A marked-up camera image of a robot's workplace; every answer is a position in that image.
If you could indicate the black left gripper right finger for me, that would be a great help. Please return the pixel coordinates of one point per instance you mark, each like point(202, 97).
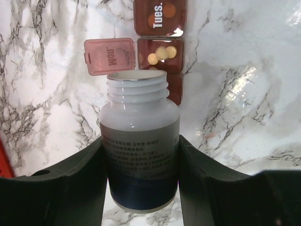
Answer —
point(215, 195)

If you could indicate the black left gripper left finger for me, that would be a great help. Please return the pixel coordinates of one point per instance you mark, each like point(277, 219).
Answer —
point(69, 193)

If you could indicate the white pill bottle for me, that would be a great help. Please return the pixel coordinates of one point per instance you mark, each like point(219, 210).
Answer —
point(140, 135)

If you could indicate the red weekly pill organizer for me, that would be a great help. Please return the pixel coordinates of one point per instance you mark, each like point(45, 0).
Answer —
point(157, 23)

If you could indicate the red plastic shopping basket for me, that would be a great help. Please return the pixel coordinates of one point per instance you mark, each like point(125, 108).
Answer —
point(5, 166)

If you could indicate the round yellow pill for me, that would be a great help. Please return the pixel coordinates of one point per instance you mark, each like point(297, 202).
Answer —
point(161, 53)
point(152, 59)
point(171, 51)

